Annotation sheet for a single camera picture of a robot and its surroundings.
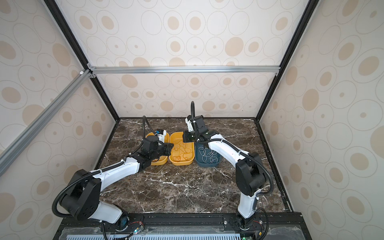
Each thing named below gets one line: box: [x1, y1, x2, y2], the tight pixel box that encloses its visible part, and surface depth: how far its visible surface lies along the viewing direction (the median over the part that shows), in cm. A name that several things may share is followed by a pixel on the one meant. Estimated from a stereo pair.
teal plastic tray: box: [195, 142, 222, 167], surface depth 96 cm
